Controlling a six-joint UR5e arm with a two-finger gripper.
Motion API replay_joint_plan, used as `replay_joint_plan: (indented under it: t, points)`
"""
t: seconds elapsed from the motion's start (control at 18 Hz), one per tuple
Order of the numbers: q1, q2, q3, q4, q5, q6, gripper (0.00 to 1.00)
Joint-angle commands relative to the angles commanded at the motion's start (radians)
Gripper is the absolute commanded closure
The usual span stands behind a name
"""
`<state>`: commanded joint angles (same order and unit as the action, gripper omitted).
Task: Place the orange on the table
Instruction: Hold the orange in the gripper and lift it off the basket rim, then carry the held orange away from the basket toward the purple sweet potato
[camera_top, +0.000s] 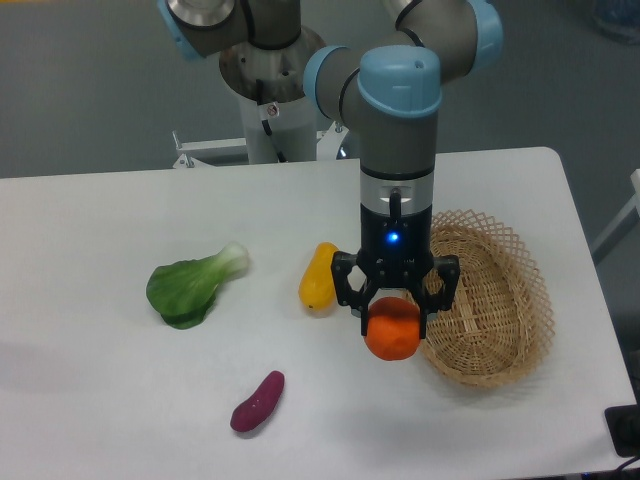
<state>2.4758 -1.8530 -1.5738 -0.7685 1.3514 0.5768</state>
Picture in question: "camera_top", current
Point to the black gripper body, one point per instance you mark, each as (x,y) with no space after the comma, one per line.
(395,253)

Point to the orange fruit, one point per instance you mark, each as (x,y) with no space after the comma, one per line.
(393,329)

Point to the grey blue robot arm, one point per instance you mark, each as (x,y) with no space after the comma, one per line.
(388,95)

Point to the woven wicker basket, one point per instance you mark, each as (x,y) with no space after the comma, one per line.
(500,326)

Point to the purple sweet potato toy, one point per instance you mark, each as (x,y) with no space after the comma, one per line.
(256,409)

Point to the green bok choy toy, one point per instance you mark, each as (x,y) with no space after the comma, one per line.
(182,293)

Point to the black device at table edge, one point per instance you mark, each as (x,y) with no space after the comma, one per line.
(623,425)

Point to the blue object top right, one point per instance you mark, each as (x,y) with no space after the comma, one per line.
(617,19)

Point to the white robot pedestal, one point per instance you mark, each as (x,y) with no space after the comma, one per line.
(279,121)

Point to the white frame at right edge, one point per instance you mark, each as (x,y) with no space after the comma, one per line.
(621,224)

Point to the white metal base bracket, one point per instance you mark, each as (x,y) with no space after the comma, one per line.
(336,142)

